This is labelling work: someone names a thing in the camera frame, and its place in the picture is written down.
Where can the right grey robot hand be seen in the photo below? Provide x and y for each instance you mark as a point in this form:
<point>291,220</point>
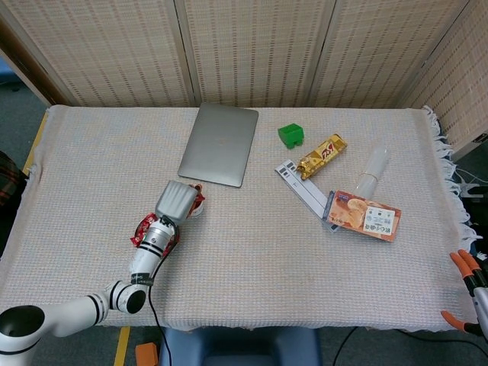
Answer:
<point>481,293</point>

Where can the white paper cup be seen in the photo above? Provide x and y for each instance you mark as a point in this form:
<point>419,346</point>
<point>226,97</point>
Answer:
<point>198,213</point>

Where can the red candy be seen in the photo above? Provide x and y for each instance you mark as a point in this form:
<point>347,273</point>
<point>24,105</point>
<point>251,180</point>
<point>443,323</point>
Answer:
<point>171,247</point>
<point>197,187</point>
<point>148,221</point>
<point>200,198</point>
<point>137,238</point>

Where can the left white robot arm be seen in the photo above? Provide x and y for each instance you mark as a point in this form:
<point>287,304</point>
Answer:
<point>150,251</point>

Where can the white plastic clamp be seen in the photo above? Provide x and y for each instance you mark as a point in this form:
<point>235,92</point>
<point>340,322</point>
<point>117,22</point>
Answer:
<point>467,188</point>

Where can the orange potato chips box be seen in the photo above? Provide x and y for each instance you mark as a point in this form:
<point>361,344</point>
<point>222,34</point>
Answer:
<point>362,217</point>

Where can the white flat paper box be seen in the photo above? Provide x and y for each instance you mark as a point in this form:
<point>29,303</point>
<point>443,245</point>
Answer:
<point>301,187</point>

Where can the gold snack packet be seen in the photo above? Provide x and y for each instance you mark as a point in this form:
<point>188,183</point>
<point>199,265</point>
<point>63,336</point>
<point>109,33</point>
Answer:
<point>322,156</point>

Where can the beige woven tablecloth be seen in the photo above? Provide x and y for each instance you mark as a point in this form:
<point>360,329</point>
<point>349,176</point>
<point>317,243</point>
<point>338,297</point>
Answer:
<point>267,267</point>

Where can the green toy block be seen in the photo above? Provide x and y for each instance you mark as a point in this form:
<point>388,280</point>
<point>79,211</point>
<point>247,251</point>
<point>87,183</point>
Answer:
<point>289,133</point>

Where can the blue chair seat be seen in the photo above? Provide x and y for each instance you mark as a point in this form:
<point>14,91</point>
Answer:
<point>236,347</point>

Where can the grey closed laptop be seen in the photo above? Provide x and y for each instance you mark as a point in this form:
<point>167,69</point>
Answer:
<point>219,145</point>

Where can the woven folding screen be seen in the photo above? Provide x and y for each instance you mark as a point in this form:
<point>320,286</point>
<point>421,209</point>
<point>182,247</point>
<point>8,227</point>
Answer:
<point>267,49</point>

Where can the orange block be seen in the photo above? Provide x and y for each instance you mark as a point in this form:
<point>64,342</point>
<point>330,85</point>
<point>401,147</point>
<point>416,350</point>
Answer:
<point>146,354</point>

